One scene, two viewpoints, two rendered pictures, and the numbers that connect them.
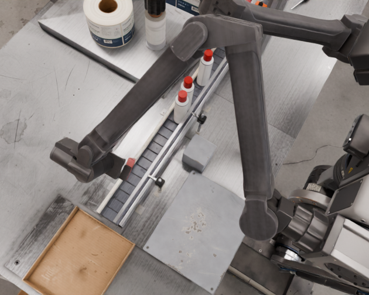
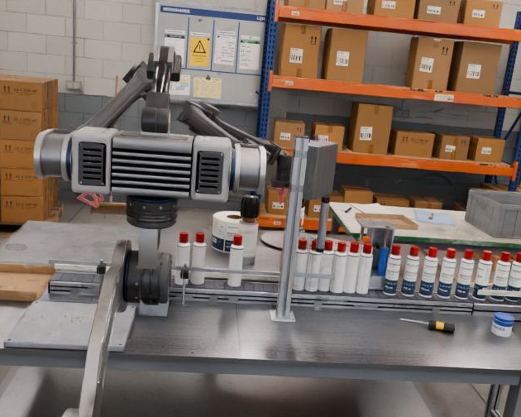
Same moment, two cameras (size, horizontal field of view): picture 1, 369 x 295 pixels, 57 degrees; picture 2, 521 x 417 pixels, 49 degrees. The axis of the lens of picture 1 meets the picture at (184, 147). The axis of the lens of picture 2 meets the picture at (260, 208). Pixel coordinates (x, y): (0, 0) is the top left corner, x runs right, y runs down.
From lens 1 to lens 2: 1.95 m
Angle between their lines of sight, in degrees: 67
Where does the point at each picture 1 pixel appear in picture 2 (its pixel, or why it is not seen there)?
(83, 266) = (2, 285)
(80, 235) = (31, 280)
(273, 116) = (251, 339)
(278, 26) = (202, 122)
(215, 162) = (158, 319)
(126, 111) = not seen: hidden behind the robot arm
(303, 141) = not seen: outside the picture
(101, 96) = not seen: hidden behind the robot
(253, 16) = (192, 111)
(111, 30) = (218, 227)
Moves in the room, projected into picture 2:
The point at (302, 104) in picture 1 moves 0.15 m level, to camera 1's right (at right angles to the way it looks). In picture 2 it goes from (291, 353) to (315, 377)
